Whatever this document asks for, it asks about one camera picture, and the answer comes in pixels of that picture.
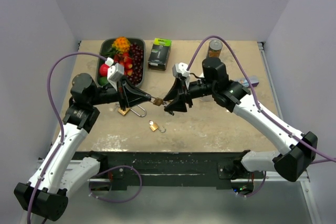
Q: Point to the orange label tin can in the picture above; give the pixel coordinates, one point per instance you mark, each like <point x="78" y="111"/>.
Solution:
<point x="214" y="49"/>

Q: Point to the red strawberries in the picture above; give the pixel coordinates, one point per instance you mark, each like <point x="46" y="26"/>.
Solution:
<point x="125" y="60"/>

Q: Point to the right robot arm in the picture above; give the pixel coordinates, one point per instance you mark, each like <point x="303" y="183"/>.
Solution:
<point x="293" y="148"/>

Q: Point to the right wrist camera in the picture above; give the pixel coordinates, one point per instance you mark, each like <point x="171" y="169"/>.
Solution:
<point x="180" y="71"/>

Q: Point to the orange flower bunch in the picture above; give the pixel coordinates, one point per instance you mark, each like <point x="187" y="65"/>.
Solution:
<point x="121" y="45"/>

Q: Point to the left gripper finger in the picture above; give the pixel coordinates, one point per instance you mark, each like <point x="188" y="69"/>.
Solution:
<point x="130" y="90"/>
<point x="135" y="100"/>

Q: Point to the white toilet paper roll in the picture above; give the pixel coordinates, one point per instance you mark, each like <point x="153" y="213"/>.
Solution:
<point x="206" y="98"/>

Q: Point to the red apple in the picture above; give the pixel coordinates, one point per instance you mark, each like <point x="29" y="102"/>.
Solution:
<point x="103" y="70"/>

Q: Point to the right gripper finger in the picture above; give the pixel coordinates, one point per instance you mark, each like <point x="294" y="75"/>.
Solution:
<point x="175" y="91"/>
<point x="175" y="105"/>

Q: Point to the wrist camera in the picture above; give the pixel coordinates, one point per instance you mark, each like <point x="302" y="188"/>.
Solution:
<point x="180" y="71"/>
<point x="115" y="70"/>

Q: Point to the dark red grapes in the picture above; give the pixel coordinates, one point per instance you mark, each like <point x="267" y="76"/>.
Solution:
<point x="137" y="54"/>

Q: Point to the large brass padlock left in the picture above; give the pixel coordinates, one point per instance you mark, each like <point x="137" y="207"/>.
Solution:
<point x="132" y="109"/>

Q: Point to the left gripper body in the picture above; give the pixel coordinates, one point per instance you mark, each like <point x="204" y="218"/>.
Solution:
<point x="121" y="86"/>

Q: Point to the green fruit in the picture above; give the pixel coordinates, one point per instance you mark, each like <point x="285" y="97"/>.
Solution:
<point x="103" y="81"/>

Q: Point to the long shackle brass padlock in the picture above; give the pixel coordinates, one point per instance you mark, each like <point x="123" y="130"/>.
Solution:
<point x="157" y="101"/>

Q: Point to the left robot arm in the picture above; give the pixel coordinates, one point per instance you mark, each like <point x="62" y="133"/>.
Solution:
<point x="47" y="192"/>

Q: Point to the small brass padlock with key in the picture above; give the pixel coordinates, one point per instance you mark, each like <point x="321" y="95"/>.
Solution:
<point x="155" y="127"/>

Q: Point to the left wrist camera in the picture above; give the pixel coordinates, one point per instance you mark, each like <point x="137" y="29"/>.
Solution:
<point x="115" y="70"/>

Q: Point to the grey fruit tray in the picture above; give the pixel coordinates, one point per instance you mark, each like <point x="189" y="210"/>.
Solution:
<point x="107" y="51"/>

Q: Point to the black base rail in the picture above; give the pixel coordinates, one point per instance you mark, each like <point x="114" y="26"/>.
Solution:
<point x="165" y="169"/>

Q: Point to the black green razor box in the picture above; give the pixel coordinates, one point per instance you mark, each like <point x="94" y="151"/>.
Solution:
<point x="159" y="54"/>

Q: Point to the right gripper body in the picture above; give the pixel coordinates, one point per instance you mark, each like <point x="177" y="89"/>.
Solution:
<point x="186" y="91"/>

